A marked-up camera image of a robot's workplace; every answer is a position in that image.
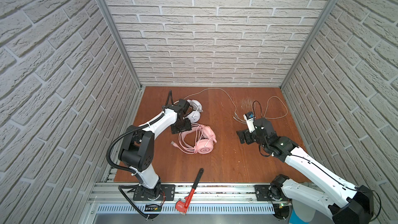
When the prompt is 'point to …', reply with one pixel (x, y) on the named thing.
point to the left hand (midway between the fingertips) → (185, 127)
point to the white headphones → (197, 107)
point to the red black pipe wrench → (182, 206)
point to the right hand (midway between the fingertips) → (246, 127)
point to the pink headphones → (200, 139)
